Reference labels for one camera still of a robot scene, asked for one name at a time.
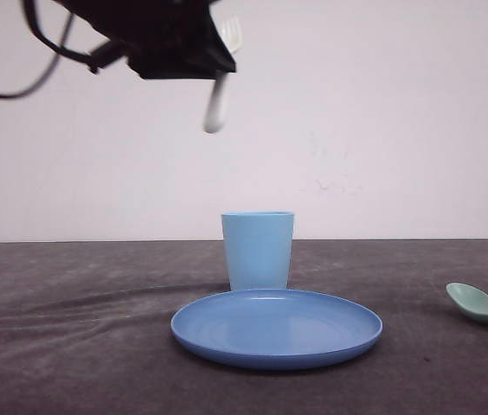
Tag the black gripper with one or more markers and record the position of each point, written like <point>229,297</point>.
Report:
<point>162,40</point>

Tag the white plastic fork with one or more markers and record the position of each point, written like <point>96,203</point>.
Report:
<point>214,119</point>

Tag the light blue plastic cup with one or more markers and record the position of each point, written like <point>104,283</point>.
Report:
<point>258,248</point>

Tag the mint green plastic spoon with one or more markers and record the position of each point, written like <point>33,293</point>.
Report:
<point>471,301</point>

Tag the grey table cloth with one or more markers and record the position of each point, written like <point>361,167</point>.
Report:
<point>85,329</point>

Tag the blue plastic plate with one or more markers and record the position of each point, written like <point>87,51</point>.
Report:
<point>273,329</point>

